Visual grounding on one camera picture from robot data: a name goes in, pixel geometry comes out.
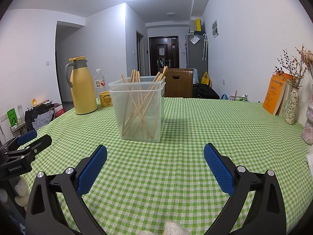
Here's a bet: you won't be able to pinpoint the left white gloved hand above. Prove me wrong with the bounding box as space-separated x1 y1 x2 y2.
1 176 30 211

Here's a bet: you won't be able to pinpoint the white gloved hand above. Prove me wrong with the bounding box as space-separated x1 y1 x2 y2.
136 221 190 235

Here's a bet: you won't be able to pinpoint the black folding chair with clothes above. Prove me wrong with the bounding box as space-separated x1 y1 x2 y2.
25 102 61 132

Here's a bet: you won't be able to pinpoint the red basket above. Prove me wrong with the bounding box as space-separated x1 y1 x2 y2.
55 108 66 118

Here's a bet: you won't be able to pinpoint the green checkered tablecloth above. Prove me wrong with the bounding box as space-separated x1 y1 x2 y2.
24 98 312 234

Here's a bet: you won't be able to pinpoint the yellow thermos jug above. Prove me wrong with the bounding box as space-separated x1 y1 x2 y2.
65 56 98 115

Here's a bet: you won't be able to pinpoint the yellow bear mug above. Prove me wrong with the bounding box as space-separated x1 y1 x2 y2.
99 91 112 107

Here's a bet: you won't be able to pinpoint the clear plastic water bottle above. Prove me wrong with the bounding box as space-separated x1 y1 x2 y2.
94 69 106 99

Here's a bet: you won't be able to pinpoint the clear plastic container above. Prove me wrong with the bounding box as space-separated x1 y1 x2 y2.
109 76 166 143

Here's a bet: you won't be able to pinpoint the brown wooden chair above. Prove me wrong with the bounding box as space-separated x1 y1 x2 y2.
165 69 193 98

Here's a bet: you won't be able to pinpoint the orange books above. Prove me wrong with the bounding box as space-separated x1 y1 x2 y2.
263 73 292 115

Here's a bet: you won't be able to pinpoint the floral vase with twigs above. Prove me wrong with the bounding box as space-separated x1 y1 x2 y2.
275 46 307 125

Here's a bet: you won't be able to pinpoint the grey refrigerator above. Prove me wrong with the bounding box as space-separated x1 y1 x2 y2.
185 34 209 82

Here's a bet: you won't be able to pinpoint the dark entrance door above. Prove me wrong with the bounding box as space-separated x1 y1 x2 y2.
149 36 179 76

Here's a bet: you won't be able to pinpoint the yellow box on fridge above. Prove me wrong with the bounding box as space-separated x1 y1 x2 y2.
194 19 202 31

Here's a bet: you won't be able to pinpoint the wall electrical panel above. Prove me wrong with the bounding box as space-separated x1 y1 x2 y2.
212 19 219 38

